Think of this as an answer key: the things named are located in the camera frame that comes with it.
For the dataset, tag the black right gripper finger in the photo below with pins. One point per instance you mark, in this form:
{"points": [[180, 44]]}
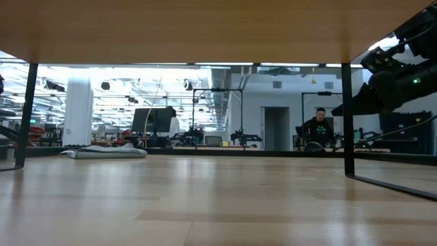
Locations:
{"points": [[363, 102]]}

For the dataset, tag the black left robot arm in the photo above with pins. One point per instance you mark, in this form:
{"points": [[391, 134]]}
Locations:
{"points": [[8, 132]]}

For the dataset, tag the background black robot arm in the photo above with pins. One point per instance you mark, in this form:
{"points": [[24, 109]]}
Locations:
{"points": [[246, 137]]}

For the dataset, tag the black cabinet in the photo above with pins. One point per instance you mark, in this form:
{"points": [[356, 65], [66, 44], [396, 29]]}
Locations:
{"points": [[404, 131]]}

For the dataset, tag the background dark monitor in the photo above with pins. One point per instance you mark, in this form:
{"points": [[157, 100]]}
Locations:
{"points": [[152, 119]]}

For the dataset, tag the grey square plate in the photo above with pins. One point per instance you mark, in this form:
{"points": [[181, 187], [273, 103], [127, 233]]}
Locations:
{"points": [[106, 152]]}

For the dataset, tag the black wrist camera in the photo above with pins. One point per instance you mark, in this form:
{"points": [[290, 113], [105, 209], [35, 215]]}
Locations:
{"points": [[382, 59]]}

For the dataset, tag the black gantry frame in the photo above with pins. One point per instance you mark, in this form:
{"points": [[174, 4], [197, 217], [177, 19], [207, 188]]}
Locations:
{"points": [[218, 89], [322, 93]]}

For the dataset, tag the black aluminium table frame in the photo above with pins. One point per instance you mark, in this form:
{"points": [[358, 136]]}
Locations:
{"points": [[239, 153]]}

